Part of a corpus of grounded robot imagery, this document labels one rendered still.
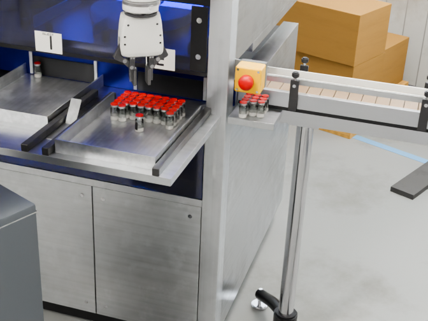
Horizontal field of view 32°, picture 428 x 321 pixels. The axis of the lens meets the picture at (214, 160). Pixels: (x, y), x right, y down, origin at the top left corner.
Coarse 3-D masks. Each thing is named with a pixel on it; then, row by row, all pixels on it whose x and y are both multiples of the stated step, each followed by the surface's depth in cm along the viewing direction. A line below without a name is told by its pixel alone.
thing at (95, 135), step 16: (112, 96) 210; (96, 112) 201; (80, 128) 193; (96, 128) 196; (112, 128) 196; (128, 128) 197; (144, 128) 197; (160, 128) 197; (176, 128) 198; (64, 144) 181; (80, 144) 179; (96, 144) 187; (112, 144) 188; (128, 144) 188; (144, 144) 188; (160, 144) 189; (112, 160) 179; (128, 160) 177; (144, 160) 176
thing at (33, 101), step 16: (0, 80) 216; (16, 80) 224; (32, 80) 225; (48, 80) 225; (64, 80) 226; (96, 80) 218; (0, 96) 212; (16, 96) 213; (32, 96) 213; (48, 96) 214; (64, 96) 214; (80, 96) 210; (0, 112) 197; (16, 112) 195; (32, 112) 203; (48, 112) 204
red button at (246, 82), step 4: (244, 76) 197; (248, 76) 197; (240, 80) 197; (244, 80) 197; (248, 80) 197; (252, 80) 197; (240, 84) 198; (244, 84) 197; (248, 84) 197; (252, 84) 197; (240, 88) 199; (244, 88) 198; (248, 88) 198
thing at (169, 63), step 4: (168, 52) 204; (172, 52) 203; (168, 56) 204; (172, 56) 204; (160, 60) 205; (164, 60) 205; (168, 60) 205; (172, 60) 204; (156, 64) 206; (164, 64) 206; (168, 64) 205; (172, 64) 205; (160, 68) 206; (164, 68) 206; (168, 68) 206; (172, 68) 205
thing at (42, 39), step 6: (36, 36) 214; (42, 36) 213; (48, 36) 213; (54, 36) 212; (60, 36) 212; (36, 42) 215; (42, 42) 214; (48, 42) 214; (54, 42) 213; (60, 42) 213; (36, 48) 216; (42, 48) 215; (48, 48) 215; (54, 48) 214; (60, 48) 213
